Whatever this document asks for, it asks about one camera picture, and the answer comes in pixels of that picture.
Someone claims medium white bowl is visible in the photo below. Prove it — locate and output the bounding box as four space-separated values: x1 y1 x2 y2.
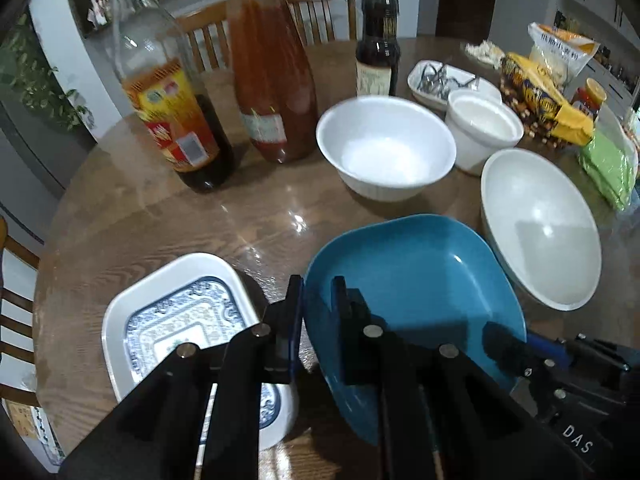
316 95 457 202

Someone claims white bag with orange print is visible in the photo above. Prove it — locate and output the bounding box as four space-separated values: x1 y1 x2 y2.
528 22 601 93

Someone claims blue patterned white rectangular plate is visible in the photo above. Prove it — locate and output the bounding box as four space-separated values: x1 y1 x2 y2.
101 252 300 451

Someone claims white rectangular tray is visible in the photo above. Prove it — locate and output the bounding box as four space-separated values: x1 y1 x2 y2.
406 60 502 113

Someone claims clear bottle with yellow cap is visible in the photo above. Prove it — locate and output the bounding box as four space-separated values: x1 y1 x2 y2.
100 0 236 195

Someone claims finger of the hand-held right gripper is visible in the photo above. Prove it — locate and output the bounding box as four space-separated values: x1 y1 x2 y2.
482 322 571 376
565 332 632 367

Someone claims dark soy sauce bottle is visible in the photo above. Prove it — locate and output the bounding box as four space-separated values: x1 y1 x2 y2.
355 0 402 98

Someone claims green leafy plant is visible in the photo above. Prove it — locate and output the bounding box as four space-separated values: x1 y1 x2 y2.
0 15 96 131

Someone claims red sauce glass jar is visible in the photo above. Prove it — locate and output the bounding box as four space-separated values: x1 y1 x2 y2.
221 0 319 163

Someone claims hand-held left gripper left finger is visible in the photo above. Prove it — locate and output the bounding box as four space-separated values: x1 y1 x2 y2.
60 275 306 480

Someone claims garlic pile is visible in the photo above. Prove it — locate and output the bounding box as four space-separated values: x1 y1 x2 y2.
465 40 506 66

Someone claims yellow snack bag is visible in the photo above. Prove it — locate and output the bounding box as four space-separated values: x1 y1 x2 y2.
500 52 596 146

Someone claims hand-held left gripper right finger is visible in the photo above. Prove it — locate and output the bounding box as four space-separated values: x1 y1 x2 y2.
331 276 596 480

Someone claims large white bowl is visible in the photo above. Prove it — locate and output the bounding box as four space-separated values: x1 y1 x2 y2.
480 148 602 311

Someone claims wooden chair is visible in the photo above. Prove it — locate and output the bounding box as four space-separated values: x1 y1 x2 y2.
175 0 236 73
285 0 361 43
0 215 42 411

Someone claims blue square plate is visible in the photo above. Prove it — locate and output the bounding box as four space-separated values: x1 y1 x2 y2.
303 214 528 448

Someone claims green packet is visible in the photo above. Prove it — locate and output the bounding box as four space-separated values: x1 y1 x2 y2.
577 127 638 211

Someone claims small jar with yellow lid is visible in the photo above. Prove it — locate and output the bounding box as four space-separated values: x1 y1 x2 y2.
572 77 607 121

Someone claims metal kitchen utensil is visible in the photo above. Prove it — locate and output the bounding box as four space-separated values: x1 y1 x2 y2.
421 61 482 97

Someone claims small deep white bowl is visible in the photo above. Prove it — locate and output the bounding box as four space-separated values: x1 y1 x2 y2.
444 89 524 176

